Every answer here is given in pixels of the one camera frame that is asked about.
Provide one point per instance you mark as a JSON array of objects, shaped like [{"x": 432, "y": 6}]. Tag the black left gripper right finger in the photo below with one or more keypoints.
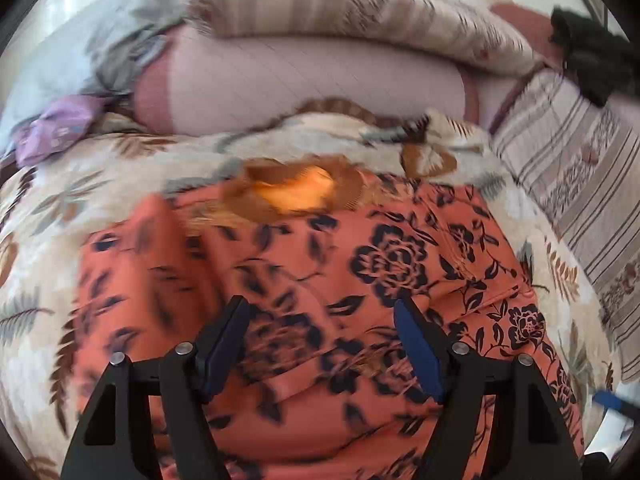
[{"x": 528, "y": 437}]

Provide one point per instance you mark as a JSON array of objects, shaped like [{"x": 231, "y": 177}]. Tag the grey blue floral cloth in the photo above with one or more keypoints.
[{"x": 101, "y": 51}]

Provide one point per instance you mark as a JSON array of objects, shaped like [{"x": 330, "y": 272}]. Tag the striped floral bedsheet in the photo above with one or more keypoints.
[{"x": 580, "y": 162}]

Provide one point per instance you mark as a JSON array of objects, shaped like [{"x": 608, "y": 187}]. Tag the purple small cloth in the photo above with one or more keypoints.
[{"x": 63, "y": 123}]

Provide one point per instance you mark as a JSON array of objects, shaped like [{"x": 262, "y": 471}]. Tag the cream leaf-print blanket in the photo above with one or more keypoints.
[{"x": 49, "y": 212}]

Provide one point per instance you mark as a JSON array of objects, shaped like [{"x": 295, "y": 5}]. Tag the black cloth item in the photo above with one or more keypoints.
[{"x": 599, "y": 62}]

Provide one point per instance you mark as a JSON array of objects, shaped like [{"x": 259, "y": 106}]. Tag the striped beige pillow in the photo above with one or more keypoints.
[{"x": 450, "y": 28}]

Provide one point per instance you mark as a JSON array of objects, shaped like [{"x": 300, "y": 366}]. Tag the pink bolster pillow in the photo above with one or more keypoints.
[{"x": 202, "y": 85}]

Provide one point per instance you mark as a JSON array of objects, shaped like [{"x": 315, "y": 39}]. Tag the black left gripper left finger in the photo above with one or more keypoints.
[{"x": 114, "y": 438}]

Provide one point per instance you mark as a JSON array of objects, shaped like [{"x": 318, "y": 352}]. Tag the orange floral garment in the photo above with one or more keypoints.
[{"x": 323, "y": 388}]

